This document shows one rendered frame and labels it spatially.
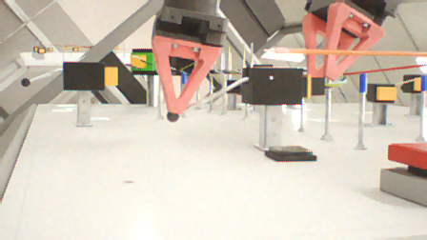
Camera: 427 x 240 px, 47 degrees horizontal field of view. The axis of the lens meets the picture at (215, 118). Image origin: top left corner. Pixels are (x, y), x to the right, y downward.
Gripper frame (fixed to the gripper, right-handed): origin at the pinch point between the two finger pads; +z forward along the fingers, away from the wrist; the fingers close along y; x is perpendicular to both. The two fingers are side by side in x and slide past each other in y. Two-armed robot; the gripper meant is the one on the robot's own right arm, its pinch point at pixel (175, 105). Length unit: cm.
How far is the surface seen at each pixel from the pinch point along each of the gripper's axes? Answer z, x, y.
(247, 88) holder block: -3.0, -7.4, 0.1
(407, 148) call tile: -0.3, -13.0, -22.1
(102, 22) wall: -82, 40, 750
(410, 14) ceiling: -86, -210, 305
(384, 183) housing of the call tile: 2.5, -12.8, -20.5
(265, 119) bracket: 0.1, -9.7, -0.7
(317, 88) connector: -4.2, -15.0, -0.9
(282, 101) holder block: -2.1, -10.9, -1.8
